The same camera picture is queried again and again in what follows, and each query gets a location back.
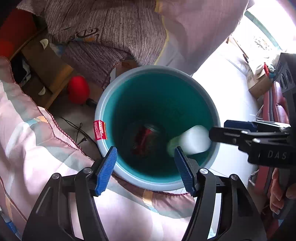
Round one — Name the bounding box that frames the right hand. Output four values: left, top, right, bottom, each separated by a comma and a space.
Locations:
269, 168, 296, 214

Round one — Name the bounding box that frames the cardboard box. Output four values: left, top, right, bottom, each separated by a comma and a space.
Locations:
246, 69, 272, 99

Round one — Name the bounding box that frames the red round ball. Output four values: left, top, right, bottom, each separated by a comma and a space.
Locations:
67, 75, 90, 104

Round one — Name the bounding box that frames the teal trash bin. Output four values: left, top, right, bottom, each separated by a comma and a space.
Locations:
93, 65, 220, 191

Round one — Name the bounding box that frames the grey knitted sofa cover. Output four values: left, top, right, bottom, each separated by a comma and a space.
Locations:
18, 0, 248, 87

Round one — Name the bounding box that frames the red soda can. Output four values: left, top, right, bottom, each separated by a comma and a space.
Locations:
131, 123, 164, 158

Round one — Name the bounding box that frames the pink plaid tablecloth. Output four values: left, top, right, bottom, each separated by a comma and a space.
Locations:
1, 57, 195, 240

